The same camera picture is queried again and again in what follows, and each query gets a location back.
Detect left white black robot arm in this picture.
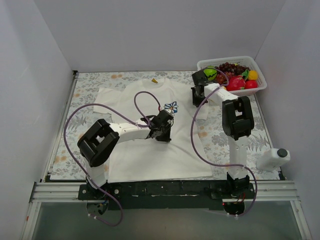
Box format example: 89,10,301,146
77,110,174,200

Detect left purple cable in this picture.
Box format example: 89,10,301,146
63,91,162,227

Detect red toy apple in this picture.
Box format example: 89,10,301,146
245,80,258,89

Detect purple cable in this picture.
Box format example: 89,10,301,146
190,66,258,217
63,91,162,227

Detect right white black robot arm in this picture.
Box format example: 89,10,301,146
191,69,255,199

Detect green toy watermelon ball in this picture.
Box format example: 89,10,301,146
203,66,218,81

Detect aluminium frame rail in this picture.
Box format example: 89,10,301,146
29,182,84,203

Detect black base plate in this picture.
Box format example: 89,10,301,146
77,180,255,210

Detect white t-shirt with daisy print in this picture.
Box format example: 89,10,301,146
93,78,212,183

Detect yellow orange toy fruit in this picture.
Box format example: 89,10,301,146
248,70,259,81

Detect floral patterned table mat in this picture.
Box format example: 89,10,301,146
48,71,280,182

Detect pink toy dragon fruit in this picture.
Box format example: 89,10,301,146
226,75,246,92

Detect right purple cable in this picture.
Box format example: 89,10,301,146
190,66,258,217

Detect white plastic fruit basket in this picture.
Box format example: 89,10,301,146
197,56,267,97

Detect dark red toy grapes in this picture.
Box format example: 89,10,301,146
215,62,250,85

